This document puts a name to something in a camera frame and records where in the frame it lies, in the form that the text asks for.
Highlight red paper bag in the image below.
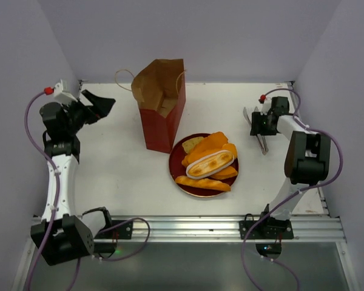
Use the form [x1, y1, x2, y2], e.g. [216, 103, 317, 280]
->
[115, 59, 186, 153]

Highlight sliced bread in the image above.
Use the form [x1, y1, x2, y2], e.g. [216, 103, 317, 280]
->
[182, 132, 228, 155]

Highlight aluminium rail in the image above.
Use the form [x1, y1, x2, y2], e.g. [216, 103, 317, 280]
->
[27, 215, 346, 243]

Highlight metal tongs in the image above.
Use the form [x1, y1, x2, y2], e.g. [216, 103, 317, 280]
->
[243, 107, 269, 155]

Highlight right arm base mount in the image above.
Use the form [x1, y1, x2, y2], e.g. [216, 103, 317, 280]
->
[248, 217, 294, 259]

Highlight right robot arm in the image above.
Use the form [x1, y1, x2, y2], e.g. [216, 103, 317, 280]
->
[243, 96, 331, 238]

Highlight long twisted bread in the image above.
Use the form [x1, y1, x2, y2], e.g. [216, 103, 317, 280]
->
[175, 176, 231, 192]

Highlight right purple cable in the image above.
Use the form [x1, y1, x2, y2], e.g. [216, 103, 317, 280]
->
[241, 88, 344, 291]

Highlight red round plate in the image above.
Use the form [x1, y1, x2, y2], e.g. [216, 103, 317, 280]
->
[169, 133, 239, 198]

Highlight wavy orange bread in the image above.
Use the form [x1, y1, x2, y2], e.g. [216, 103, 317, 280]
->
[181, 143, 237, 167]

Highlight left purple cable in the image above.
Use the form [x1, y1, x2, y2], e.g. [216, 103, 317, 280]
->
[24, 90, 151, 291]

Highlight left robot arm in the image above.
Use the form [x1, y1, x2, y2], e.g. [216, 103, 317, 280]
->
[30, 88, 115, 266]

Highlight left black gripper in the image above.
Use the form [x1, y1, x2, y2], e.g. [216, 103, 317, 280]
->
[62, 90, 114, 135]

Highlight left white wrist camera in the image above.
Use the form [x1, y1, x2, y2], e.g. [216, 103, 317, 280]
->
[44, 79, 78, 105]

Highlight white rimmed oval bread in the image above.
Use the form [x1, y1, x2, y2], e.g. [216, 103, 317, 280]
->
[186, 150, 235, 179]

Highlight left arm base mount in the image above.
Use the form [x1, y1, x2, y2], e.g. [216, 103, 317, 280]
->
[90, 219, 133, 261]

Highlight purple cable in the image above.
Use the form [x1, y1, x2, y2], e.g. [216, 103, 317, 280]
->
[241, 88, 344, 291]
[24, 90, 151, 291]

